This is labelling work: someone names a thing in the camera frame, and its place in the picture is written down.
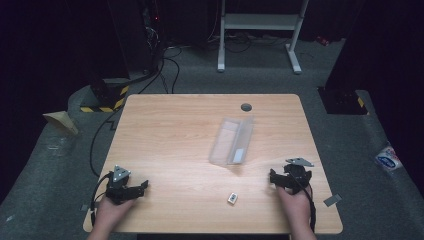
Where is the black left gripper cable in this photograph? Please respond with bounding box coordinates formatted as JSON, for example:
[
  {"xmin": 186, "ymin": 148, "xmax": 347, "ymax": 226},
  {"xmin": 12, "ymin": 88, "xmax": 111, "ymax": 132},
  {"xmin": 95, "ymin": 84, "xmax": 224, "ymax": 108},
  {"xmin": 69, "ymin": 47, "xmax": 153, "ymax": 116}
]
[{"xmin": 89, "ymin": 171, "xmax": 115, "ymax": 228}]

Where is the white metal stand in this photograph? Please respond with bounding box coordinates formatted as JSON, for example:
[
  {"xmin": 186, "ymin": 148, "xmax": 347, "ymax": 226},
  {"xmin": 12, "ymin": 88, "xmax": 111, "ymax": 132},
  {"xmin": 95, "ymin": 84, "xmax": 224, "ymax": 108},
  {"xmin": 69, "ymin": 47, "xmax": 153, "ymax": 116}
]
[{"xmin": 216, "ymin": 0, "xmax": 310, "ymax": 75}]

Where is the person's left hand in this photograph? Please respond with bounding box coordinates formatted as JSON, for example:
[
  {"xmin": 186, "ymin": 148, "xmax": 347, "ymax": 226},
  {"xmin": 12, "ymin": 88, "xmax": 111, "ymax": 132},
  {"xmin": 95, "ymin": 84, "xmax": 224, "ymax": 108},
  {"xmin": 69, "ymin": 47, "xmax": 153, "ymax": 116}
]
[{"xmin": 94, "ymin": 194, "xmax": 136, "ymax": 235}]

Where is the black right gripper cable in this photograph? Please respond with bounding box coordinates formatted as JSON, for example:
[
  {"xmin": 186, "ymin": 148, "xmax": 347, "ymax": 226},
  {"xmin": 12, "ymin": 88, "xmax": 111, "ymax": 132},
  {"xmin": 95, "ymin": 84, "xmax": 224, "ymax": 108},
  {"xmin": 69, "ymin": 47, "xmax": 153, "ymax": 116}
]
[{"xmin": 288, "ymin": 171, "xmax": 317, "ymax": 234}]

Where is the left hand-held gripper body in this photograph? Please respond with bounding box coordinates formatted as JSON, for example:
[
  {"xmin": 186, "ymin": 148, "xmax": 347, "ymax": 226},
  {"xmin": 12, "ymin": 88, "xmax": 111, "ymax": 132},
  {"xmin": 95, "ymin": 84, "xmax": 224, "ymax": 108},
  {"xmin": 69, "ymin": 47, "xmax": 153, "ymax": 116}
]
[{"xmin": 105, "ymin": 164, "xmax": 142, "ymax": 206}]

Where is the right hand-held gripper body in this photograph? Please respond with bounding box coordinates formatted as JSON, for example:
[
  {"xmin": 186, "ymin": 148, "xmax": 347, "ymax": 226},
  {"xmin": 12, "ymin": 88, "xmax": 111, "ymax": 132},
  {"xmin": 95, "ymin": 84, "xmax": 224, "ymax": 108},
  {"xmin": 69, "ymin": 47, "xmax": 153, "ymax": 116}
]
[{"xmin": 278, "ymin": 157, "xmax": 315, "ymax": 196}]

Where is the beige cardboard piece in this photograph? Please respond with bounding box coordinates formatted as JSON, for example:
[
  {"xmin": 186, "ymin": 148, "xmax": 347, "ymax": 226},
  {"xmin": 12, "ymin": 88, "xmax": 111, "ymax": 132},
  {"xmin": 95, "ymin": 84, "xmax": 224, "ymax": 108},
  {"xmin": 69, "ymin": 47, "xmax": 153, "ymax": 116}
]
[{"xmin": 42, "ymin": 110, "xmax": 80, "ymax": 136}]

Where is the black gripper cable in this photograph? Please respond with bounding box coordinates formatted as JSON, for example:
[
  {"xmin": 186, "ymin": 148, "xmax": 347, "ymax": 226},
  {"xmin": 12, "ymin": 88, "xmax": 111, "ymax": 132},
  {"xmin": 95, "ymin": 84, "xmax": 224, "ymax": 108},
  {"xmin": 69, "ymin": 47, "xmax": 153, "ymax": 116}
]
[
  {"xmin": 89, "ymin": 171, "xmax": 115, "ymax": 228},
  {"xmin": 288, "ymin": 171, "xmax": 317, "ymax": 234}
]

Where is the small red object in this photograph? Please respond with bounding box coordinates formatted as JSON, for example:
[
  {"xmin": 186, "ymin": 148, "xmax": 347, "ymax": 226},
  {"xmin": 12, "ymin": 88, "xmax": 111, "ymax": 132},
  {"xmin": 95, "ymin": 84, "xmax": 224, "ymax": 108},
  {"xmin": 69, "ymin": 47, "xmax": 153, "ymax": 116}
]
[{"xmin": 315, "ymin": 35, "xmax": 332, "ymax": 47}]

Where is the clear plastic pencil case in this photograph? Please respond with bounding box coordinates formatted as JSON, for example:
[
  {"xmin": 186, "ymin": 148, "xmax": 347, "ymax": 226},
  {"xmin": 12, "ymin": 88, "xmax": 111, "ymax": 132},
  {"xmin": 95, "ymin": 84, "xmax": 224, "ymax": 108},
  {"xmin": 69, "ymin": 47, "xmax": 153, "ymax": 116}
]
[{"xmin": 208, "ymin": 115, "xmax": 255, "ymax": 167}]

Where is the black equipment rack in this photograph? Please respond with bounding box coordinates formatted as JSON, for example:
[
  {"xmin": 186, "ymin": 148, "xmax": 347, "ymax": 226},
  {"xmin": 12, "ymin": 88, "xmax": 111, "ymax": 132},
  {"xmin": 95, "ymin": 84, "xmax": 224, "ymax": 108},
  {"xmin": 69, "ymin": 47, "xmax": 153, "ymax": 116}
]
[{"xmin": 105, "ymin": 0, "xmax": 166, "ymax": 77}]

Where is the grey tape strip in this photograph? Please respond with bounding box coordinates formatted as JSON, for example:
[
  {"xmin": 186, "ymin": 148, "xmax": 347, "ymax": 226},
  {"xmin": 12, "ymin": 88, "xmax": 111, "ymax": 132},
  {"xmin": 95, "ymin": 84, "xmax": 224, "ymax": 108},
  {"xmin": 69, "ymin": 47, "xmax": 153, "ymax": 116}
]
[{"xmin": 322, "ymin": 193, "xmax": 343, "ymax": 208}]

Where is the blue white plastic packet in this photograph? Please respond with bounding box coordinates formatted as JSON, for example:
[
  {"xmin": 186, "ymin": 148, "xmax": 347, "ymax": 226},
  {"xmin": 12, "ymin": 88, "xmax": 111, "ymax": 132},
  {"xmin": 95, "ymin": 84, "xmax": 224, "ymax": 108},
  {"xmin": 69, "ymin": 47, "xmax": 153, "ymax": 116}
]
[{"xmin": 374, "ymin": 143, "xmax": 404, "ymax": 172}]

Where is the person's right hand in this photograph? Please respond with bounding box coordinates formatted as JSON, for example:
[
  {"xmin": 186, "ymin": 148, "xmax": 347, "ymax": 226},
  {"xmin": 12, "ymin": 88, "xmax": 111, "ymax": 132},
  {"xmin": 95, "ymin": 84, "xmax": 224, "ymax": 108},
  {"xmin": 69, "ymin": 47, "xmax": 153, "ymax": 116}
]
[{"xmin": 275, "ymin": 185, "xmax": 313, "ymax": 229}]

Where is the black floor cable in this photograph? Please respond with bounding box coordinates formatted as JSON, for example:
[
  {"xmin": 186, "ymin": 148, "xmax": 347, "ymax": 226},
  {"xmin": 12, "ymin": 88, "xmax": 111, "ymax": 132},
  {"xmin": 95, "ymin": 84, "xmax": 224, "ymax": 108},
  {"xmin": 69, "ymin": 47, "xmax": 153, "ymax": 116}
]
[{"xmin": 88, "ymin": 56, "xmax": 182, "ymax": 178}]

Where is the black yellow striped stand base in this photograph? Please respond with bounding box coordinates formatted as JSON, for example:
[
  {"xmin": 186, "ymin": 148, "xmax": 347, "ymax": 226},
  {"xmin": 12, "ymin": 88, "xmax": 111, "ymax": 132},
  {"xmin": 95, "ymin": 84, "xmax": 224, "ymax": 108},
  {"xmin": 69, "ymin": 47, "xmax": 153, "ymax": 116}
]
[{"xmin": 79, "ymin": 77, "xmax": 130, "ymax": 114}]

